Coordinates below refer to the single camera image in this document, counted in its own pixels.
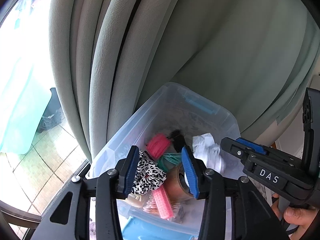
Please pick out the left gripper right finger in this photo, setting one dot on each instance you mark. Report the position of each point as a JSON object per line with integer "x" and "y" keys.
{"x": 206, "y": 184}

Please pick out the green curtain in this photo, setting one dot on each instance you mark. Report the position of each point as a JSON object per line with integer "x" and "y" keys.
{"x": 253, "y": 57}

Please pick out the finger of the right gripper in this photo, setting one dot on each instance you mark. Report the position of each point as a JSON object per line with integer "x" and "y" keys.
{"x": 238, "y": 148}
{"x": 255, "y": 147}

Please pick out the leopard print scrunchie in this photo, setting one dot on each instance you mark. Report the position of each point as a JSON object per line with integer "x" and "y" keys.
{"x": 148, "y": 176}

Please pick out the clear plastic storage bin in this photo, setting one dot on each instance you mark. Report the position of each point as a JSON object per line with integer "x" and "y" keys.
{"x": 175, "y": 111}

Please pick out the brown tape roll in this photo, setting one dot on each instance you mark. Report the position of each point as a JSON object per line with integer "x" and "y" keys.
{"x": 175, "y": 185}

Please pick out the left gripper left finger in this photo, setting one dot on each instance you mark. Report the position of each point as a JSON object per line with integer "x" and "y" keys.
{"x": 112, "y": 185}

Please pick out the white paper ball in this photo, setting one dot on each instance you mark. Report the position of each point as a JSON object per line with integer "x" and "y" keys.
{"x": 206, "y": 149}

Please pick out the right hand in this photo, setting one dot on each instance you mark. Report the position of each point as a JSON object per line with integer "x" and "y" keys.
{"x": 300, "y": 217}

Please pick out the pink hair roller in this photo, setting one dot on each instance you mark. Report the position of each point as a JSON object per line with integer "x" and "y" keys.
{"x": 157, "y": 146}

